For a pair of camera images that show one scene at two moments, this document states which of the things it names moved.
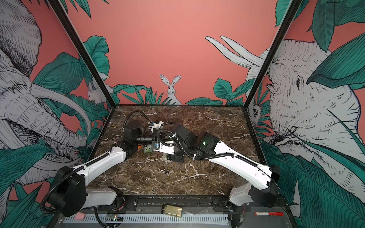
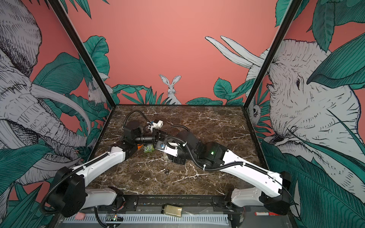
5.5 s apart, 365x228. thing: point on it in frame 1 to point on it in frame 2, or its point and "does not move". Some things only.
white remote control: [164, 156] to [171, 152]
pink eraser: [80, 215] does not move
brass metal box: [173, 210] does not move
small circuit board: [113, 217] does not move
